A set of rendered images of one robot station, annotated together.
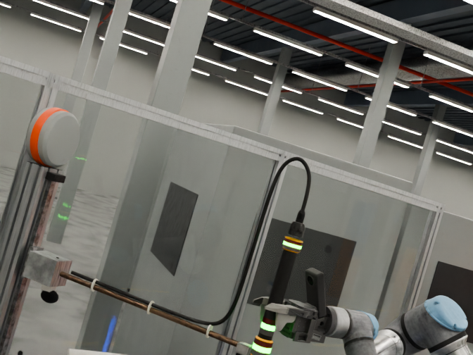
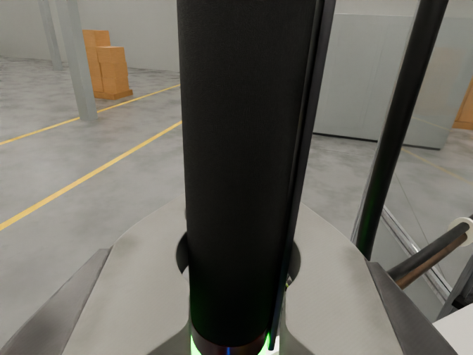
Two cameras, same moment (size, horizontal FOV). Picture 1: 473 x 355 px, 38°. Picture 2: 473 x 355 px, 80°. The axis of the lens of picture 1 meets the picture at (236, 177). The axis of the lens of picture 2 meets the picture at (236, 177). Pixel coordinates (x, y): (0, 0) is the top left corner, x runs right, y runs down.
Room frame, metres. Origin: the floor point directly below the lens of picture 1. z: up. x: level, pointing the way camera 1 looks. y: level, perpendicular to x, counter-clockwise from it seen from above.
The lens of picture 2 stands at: (1.63, -0.23, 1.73)
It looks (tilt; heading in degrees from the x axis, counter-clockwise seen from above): 27 degrees down; 123
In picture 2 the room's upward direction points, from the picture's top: 3 degrees clockwise
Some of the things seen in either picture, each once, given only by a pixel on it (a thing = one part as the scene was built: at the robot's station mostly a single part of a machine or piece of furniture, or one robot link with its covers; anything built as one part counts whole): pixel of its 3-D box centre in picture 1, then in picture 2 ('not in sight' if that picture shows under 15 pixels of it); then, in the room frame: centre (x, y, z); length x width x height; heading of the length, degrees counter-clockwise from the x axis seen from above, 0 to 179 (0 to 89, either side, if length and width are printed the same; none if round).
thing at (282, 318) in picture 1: (280, 318); (160, 298); (1.57, -0.19, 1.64); 0.09 x 0.03 x 0.06; 134
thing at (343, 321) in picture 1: (331, 321); not in sight; (1.70, -0.32, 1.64); 0.08 x 0.05 x 0.08; 33
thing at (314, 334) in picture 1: (306, 320); not in sight; (1.65, -0.26, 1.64); 0.12 x 0.08 x 0.09; 123
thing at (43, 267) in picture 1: (46, 267); not in sight; (1.82, 0.41, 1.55); 0.10 x 0.07 x 0.08; 68
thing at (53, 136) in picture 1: (53, 137); not in sight; (1.86, 0.50, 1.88); 0.17 x 0.15 x 0.16; 123
